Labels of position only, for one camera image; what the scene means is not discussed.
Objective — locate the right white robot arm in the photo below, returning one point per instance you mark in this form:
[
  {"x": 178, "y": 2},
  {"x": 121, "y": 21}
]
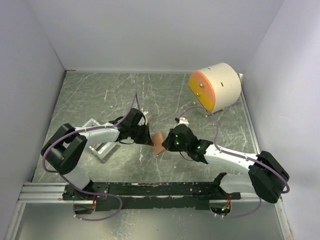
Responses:
[{"x": 260, "y": 174}]

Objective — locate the cream round drawer cabinet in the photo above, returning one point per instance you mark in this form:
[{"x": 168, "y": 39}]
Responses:
[{"x": 214, "y": 87}]

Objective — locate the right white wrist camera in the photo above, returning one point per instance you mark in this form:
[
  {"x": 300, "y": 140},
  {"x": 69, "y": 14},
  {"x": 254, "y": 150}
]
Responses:
[{"x": 181, "y": 121}]

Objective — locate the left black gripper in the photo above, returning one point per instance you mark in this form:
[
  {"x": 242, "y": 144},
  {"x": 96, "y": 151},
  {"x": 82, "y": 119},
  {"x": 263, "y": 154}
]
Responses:
[{"x": 146, "y": 139}]

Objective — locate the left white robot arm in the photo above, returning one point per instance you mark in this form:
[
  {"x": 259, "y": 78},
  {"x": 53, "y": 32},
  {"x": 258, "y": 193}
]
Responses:
[{"x": 64, "y": 149}]

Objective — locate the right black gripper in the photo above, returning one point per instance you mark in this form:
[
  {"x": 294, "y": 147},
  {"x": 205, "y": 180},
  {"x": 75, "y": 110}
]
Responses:
[{"x": 168, "y": 143}]

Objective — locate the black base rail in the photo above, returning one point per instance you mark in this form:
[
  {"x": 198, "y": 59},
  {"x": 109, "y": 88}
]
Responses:
[{"x": 160, "y": 195}]

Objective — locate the brown leather card holder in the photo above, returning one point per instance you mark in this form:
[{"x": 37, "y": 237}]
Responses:
[{"x": 157, "y": 140}]

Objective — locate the cards stack in tray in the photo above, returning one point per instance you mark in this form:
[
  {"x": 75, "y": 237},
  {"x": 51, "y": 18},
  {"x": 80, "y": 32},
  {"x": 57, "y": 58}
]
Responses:
[{"x": 97, "y": 147}]

